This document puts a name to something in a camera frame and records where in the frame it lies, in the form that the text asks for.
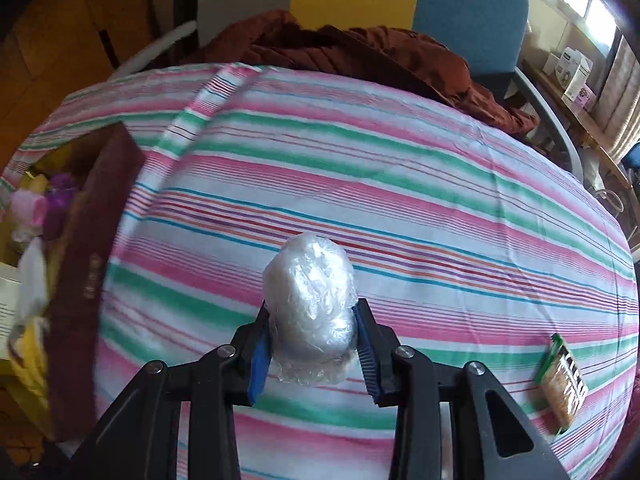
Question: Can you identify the small white carton box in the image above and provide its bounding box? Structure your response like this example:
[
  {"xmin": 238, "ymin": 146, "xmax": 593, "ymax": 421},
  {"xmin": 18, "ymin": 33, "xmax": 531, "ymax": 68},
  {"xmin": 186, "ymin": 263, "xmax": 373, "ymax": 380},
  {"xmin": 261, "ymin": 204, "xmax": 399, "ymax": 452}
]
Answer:
[{"xmin": 542, "ymin": 46, "xmax": 576, "ymax": 78}]

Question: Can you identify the large white carton box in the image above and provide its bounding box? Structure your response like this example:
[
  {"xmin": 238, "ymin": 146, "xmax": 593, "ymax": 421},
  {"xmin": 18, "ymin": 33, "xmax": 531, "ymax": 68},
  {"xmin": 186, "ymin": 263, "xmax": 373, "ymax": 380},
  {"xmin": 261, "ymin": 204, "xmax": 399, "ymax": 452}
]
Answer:
[{"xmin": 560, "ymin": 56, "xmax": 594, "ymax": 103}]

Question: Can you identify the brown wooden wardrobe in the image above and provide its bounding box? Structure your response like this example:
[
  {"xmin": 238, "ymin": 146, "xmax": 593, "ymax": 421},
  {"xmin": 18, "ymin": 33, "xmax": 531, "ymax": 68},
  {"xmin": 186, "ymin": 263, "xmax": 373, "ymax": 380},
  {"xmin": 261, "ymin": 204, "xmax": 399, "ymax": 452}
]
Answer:
[{"xmin": 0, "ymin": 0, "xmax": 201, "ymax": 126}]

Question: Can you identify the purple box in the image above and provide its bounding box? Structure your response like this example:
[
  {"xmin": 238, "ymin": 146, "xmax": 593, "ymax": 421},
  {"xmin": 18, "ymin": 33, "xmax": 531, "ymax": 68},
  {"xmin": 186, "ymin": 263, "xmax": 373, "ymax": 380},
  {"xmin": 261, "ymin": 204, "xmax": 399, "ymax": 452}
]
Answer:
[{"xmin": 572, "ymin": 84, "xmax": 598, "ymax": 113}]

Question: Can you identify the patterned curtain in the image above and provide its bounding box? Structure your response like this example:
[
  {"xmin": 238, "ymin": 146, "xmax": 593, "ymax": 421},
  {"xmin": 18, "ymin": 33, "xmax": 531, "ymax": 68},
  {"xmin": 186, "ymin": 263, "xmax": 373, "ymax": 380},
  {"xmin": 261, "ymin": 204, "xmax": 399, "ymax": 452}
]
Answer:
[{"xmin": 597, "ymin": 35, "xmax": 640, "ymax": 161}]

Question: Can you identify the rust brown cloth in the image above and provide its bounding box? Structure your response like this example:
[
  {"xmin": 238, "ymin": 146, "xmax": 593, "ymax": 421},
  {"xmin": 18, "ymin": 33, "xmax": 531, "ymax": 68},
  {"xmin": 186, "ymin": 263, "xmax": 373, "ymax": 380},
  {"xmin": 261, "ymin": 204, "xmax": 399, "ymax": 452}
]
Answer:
[{"xmin": 182, "ymin": 10, "xmax": 541, "ymax": 136}]

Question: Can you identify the white wire ring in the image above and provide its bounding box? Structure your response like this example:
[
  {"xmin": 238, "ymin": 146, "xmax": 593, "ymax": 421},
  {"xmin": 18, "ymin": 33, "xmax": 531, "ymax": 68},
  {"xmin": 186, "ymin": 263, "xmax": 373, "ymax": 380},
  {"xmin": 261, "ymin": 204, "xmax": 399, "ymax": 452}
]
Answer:
[{"xmin": 595, "ymin": 187, "xmax": 626, "ymax": 221}]

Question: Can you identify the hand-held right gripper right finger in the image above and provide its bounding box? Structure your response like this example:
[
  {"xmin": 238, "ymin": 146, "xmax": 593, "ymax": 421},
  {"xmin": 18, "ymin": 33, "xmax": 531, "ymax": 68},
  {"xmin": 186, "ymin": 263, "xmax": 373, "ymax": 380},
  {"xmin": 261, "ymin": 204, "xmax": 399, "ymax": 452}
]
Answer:
[{"xmin": 351, "ymin": 299, "xmax": 571, "ymax": 480}]

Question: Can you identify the white printed paper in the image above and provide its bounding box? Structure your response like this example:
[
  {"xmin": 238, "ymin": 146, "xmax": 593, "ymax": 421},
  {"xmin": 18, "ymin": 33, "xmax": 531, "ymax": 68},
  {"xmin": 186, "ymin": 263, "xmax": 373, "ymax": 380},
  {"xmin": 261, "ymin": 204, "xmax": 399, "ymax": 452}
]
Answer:
[{"xmin": 0, "ymin": 265, "xmax": 23, "ymax": 361}]

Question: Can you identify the striped bed blanket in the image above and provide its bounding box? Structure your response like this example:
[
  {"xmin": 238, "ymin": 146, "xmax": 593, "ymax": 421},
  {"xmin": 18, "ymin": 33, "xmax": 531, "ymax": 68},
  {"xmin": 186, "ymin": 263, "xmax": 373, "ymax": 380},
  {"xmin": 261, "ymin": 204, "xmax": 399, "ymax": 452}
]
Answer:
[{"xmin": 0, "ymin": 62, "xmax": 640, "ymax": 480}]

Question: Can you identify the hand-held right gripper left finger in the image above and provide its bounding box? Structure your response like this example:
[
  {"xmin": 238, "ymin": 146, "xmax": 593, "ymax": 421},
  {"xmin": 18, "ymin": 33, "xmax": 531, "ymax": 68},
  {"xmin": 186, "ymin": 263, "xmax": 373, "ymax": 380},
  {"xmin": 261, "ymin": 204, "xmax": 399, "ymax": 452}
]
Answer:
[{"xmin": 65, "ymin": 301, "xmax": 274, "ymax": 480}]

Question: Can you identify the dark-striped cracker packet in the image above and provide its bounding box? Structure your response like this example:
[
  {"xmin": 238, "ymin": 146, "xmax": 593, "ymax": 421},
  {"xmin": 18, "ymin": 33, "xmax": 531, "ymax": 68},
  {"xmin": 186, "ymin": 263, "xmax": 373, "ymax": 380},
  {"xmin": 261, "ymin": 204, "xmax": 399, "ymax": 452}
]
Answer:
[{"xmin": 535, "ymin": 332, "xmax": 590, "ymax": 436}]

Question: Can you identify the pink round thing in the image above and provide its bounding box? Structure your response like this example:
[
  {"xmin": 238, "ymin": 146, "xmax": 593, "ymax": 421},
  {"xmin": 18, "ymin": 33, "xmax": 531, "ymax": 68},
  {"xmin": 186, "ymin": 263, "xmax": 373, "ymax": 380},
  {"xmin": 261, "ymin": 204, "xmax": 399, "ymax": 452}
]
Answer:
[{"xmin": 11, "ymin": 190, "xmax": 48, "ymax": 226}]

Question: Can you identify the blue yellow grey sofa chair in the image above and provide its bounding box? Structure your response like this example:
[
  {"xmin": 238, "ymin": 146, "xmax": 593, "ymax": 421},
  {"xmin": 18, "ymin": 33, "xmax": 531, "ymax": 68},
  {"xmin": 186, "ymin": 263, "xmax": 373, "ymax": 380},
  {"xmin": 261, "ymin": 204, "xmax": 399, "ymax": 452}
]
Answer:
[{"xmin": 107, "ymin": 0, "xmax": 585, "ymax": 181}]

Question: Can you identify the plastic-wrapped white ball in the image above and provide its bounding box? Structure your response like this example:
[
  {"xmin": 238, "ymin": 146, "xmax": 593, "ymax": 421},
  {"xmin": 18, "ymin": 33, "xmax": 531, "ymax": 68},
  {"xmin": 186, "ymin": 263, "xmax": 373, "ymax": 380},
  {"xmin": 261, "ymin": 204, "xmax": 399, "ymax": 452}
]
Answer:
[{"xmin": 262, "ymin": 234, "xmax": 358, "ymax": 386}]

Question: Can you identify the brown storage box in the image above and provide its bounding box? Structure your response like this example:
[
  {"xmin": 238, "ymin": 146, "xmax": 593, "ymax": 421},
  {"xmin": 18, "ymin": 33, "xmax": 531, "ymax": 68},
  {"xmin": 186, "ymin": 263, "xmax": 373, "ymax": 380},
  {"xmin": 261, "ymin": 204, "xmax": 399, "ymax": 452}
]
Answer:
[{"xmin": 0, "ymin": 122, "xmax": 147, "ymax": 443}]

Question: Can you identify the wooden desk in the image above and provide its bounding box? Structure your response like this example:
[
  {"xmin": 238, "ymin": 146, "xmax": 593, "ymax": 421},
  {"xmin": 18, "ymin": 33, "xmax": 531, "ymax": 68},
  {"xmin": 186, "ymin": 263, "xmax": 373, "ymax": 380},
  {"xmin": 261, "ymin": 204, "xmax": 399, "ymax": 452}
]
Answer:
[{"xmin": 520, "ymin": 57, "xmax": 640, "ymax": 256}]

